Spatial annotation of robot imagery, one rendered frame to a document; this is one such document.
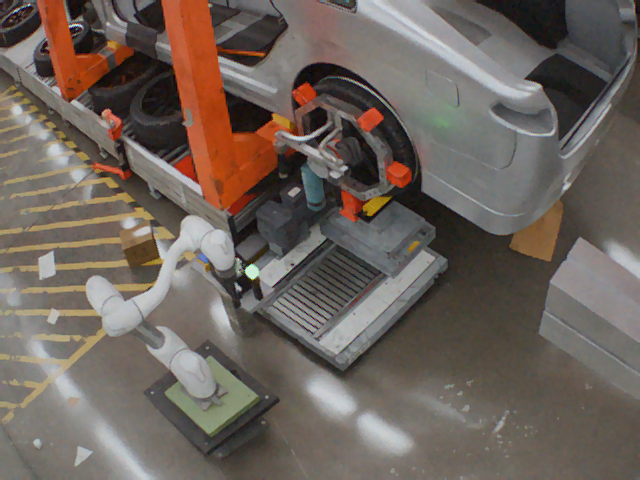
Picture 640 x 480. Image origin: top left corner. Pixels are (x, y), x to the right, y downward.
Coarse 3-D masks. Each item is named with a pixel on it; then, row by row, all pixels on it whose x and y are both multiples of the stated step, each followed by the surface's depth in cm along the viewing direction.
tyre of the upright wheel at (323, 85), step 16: (336, 80) 372; (336, 96) 373; (352, 96) 364; (368, 96) 362; (384, 112) 361; (384, 128) 363; (400, 128) 364; (400, 144) 364; (400, 160) 371; (352, 176) 410; (416, 176) 388; (400, 192) 390
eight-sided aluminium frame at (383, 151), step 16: (320, 96) 372; (304, 112) 386; (336, 112) 367; (352, 112) 361; (304, 128) 397; (384, 144) 365; (384, 160) 365; (384, 176) 373; (352, 192) 402; (368, 192) 391; (384, 192) 381
